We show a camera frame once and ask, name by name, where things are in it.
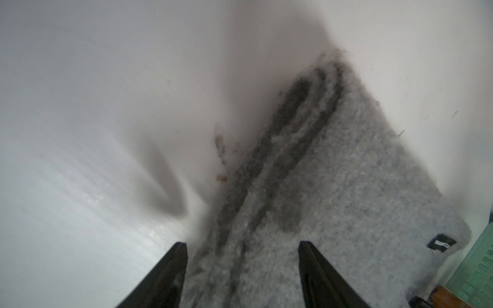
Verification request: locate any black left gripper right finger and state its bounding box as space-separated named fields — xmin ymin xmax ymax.
xmin=298 ymin=241 xmax=369 ymax=308

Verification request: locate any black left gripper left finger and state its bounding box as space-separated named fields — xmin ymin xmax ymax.
xmin=118 ymin=242 xmax=188 ymax=308

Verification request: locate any grey scarf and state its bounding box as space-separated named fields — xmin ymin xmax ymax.
xmin=181 ymin=55 xmax=471 ymax=307

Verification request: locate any orange spice jar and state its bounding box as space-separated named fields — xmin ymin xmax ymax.
xmin=409 ymin=286 xmax=472 ymax=308

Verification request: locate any mint green file organizer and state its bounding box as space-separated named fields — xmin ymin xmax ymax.
xmin=445 ymin=223 xmax=493 ymax=308

